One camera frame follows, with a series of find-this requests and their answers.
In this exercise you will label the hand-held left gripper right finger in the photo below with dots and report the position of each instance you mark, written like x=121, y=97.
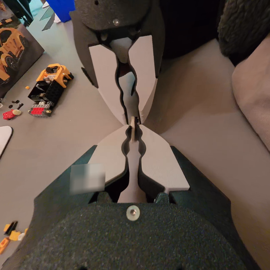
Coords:
x=160, y=164

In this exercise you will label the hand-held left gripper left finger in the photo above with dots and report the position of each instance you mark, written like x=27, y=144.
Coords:
x=111, y=151

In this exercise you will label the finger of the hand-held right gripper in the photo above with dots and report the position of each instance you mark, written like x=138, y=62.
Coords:
x=145, y=63
x=103, y=73

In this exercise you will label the blue plastic bin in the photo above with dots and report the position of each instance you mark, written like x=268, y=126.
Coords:
x=61, y=9

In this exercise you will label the partly built lego car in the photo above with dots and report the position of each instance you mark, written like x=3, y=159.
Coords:
x=50, y=88

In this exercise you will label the lego set box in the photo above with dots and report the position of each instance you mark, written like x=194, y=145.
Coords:
x=12, y=52

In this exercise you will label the white round lego piece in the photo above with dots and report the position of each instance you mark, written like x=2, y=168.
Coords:
x=17, y=112

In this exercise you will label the red lego brick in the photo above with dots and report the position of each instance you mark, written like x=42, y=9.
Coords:
x=8, y=115

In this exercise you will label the pile of mixed small lego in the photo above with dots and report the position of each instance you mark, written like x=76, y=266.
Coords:
x=14, y=235

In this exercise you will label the black fleece jacket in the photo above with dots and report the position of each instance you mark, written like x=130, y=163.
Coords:
x=242, y=27

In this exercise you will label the white tray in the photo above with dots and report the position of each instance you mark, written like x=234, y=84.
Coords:
x=4, y=139

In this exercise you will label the beige sweatshirt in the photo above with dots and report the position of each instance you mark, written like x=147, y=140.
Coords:
x=253, y=95

